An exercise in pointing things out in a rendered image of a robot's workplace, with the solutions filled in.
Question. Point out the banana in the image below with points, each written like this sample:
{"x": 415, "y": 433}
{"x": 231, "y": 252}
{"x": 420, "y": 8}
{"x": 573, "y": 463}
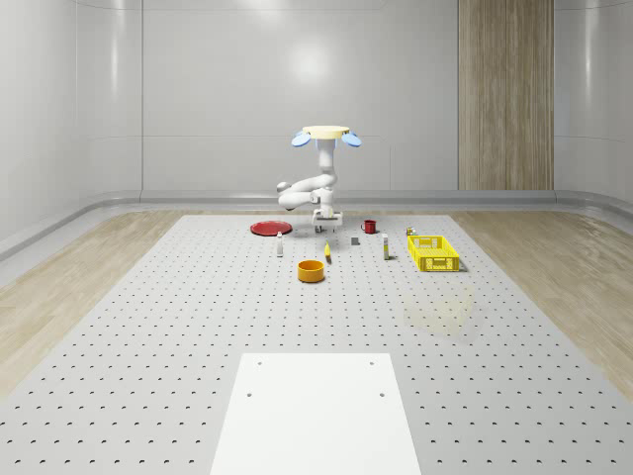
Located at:
{"x": 328, "y": 252}

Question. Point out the yellow basket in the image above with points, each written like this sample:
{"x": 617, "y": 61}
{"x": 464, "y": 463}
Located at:
{"x": 435, "y": 264}

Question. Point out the white board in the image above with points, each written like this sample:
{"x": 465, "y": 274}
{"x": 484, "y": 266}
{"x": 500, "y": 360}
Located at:
{"x": 316, "y": 420}

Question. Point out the yellow bowl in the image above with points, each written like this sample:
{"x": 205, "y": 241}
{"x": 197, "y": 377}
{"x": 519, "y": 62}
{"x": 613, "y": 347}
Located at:
{"x": 310, "y": 274}

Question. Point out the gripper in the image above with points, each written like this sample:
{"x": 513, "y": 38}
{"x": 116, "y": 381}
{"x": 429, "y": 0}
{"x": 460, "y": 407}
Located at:
{"x": 327, "y": 217}

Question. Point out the small white bottle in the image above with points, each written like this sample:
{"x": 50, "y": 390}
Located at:
{"x": 280, "y": 247}

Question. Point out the red plate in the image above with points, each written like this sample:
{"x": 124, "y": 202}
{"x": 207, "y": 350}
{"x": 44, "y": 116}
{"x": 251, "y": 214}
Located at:
{"x": 270, "y": 228}

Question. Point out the yellow carton box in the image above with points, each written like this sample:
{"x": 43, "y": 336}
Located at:
{"x": 386, "y": 247}

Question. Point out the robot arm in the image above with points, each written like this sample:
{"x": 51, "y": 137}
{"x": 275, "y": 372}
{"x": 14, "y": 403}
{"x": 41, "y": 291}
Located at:
{"x": 326, "y": 158}

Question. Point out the red mug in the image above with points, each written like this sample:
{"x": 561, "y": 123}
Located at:
{"x": 370, "y": 227}

